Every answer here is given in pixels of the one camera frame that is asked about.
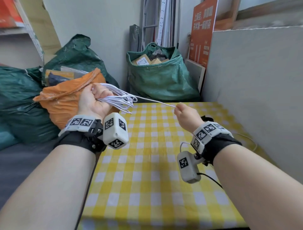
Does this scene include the small pale leaning board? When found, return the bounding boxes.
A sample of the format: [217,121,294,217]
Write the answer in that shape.
[184,59,206,92]

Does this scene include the white cable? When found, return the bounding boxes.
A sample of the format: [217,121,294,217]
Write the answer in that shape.
[97,83,258,153]

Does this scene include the orange poster board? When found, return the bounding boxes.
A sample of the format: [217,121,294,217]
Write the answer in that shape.
[188,0,218,69]

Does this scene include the labelled cardboard box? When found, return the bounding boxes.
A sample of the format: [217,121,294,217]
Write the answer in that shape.
[131,54,152,66]

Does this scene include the person's right forearm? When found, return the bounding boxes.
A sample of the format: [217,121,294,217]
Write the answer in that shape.
[213,143,303,230]

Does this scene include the blue plastic bag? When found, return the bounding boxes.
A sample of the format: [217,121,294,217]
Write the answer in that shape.
[0,123,19,151]

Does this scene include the black camera cable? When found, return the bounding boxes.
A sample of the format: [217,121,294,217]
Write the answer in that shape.
[197,173,223,189]
[79,153,99,223]

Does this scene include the person's left forearm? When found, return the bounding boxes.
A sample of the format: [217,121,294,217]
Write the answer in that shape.
[0,144,96,230]

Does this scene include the black wrist strap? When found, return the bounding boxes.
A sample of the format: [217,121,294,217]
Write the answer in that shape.
[54,131,107,153]
[202,133,242,166]

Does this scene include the brown wooden frame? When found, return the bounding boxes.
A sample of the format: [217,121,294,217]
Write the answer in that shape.
[214,0,242,31]

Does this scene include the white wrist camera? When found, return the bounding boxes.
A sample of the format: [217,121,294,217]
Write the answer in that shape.
[177,151,206,184]
[98,112,129,150]

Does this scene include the upright open green sack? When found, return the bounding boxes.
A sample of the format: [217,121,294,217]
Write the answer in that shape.
[126,42,201,102]

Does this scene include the dark blue parcel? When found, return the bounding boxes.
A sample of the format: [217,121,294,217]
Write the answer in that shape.
[48,72,71,87]

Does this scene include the orange woven sack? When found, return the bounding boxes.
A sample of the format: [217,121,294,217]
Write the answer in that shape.
[33,68,120,130]

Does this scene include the person's left hand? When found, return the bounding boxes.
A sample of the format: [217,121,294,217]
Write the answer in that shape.
[77,83,114,121]

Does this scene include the large grey board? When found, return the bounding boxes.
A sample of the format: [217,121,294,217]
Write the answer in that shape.
[202,25,303,184]

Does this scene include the person's right hand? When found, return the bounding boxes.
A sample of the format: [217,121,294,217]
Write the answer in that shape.
[174,103,205,133]

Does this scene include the clear plastic parcel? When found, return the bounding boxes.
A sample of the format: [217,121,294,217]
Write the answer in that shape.
[60,66,89,79]

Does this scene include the white marker wrist band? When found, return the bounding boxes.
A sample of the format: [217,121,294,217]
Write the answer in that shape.
[190,121,234,154]
[58,115,104,138]

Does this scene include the red box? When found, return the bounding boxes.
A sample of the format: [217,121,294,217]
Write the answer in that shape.
[0,0,24,29]

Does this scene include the grey metal frame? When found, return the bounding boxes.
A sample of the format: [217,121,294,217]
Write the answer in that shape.
[141,0,159,51]

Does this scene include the grey plastic parcel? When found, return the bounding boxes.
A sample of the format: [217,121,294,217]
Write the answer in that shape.
[151,48,171,61]

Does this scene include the dark green woven sack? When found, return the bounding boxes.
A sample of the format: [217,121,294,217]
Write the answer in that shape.
[0,66,61,145]

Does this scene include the bundle of leaning boards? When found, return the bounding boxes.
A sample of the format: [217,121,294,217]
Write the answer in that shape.
[163,0,181,48]

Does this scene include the grey folded cover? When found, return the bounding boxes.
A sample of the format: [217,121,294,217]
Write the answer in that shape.
[129,24,142,52]

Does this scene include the yellow flat parcel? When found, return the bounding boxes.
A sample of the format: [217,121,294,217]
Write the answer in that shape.
[45,70,75,86]

